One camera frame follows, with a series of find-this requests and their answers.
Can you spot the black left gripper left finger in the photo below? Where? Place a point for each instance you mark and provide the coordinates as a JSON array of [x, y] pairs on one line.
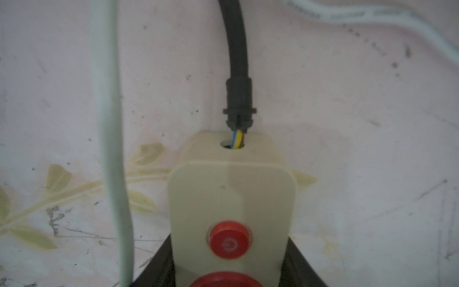
[[160, 271]]

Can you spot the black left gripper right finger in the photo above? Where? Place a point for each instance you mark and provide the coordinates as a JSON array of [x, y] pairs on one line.
[[296, 271]]

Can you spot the cream power strip red sockets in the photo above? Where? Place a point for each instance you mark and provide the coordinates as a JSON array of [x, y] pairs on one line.
[[230, 212]]

